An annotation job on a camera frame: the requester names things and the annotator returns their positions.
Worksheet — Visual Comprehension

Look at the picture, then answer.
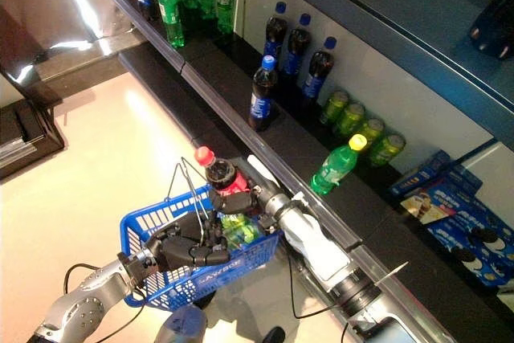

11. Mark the black deep shelf board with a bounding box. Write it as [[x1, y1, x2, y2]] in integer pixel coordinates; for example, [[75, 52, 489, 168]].
[[176, 89, 362, 264], [118, 43, 210, 147]]

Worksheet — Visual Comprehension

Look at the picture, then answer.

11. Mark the black floor frame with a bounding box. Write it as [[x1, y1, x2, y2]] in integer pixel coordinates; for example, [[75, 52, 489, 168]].
[[0, 97, 66, 180]]

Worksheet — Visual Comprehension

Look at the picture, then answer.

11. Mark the white cable tie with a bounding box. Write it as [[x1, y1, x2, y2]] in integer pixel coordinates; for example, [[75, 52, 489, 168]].
[[376, 261, 410, 284]]

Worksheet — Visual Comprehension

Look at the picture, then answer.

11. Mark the cola bottle red label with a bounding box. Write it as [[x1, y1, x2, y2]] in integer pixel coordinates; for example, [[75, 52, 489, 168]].
[[194, 145, 252, 200]]

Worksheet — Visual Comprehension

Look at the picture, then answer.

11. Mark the white paper tag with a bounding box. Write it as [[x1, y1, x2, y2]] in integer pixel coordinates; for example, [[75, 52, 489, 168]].
[[247, 153, 279, 188]]

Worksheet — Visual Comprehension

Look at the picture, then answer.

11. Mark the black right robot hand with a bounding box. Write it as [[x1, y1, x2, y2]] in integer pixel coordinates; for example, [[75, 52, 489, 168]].
[[207, 184, 269, 218]]

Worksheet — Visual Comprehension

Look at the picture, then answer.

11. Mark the large cola bottle blue label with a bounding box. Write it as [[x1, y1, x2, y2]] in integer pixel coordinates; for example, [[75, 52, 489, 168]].
[[469, 0, 514, 61]]

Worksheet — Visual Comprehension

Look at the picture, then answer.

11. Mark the dark grey metal shelf board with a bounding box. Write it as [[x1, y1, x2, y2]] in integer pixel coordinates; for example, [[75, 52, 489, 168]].
[[240, 0, 514, 139]]

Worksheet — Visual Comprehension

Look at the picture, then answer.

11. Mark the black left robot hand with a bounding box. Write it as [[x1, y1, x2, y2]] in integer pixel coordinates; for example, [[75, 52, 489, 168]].
[[143, 210, 233, 275]]

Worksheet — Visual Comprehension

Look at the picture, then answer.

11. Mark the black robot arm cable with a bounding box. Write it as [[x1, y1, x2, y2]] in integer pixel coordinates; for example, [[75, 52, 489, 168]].
[[63, 263, 146, 343], [287, 253, 351, 343]]

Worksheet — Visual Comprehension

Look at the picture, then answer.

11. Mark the blue plastic shopping basket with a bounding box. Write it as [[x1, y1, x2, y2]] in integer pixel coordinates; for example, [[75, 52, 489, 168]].
[[119, 156, 282, 312]]

